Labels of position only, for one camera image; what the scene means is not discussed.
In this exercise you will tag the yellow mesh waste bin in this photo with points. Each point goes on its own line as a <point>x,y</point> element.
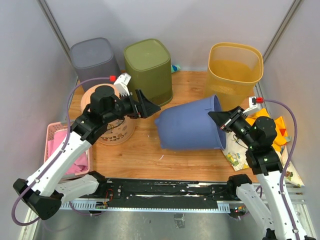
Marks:
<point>233,71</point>

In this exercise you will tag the green mesh waste bin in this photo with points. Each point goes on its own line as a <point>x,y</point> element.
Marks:
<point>148,62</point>

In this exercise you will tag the peach plastic bucket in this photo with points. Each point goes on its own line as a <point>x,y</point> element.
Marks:
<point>118,131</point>

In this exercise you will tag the white cartoon print cloth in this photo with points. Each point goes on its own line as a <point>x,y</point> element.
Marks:
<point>235,153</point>

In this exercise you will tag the pink towel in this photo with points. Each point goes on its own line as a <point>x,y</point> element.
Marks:
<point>81,165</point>

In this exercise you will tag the pink plastic basket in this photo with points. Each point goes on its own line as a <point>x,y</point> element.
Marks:
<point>51,129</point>

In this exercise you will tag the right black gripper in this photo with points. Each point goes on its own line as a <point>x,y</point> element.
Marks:
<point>225,119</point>

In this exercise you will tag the white cable duct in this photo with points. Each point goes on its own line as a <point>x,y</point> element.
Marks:
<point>149,205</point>

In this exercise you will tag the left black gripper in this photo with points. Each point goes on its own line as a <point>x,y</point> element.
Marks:
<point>149,108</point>

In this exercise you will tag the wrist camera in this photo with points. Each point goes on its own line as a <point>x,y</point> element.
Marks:
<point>253,108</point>
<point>121,84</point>

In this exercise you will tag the yellow cloth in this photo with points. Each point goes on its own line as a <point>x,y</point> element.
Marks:
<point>282,135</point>

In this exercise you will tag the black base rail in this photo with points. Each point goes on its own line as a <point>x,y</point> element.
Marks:
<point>167,190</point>

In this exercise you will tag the grey mesh waste bin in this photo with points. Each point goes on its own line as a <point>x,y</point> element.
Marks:
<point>94,58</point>

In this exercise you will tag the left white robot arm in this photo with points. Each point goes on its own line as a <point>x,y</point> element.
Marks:
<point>42,192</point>

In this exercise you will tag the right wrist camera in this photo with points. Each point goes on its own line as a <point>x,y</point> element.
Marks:
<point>253,108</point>

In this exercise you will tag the teal patterned cloth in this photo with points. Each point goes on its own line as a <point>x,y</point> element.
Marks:
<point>175,68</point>

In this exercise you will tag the blue plastic bucket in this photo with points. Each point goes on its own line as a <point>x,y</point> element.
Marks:
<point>189,127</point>

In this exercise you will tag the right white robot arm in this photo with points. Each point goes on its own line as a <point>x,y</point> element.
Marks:
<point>275,216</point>

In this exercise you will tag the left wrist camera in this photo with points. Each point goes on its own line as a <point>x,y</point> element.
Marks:
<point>121,84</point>

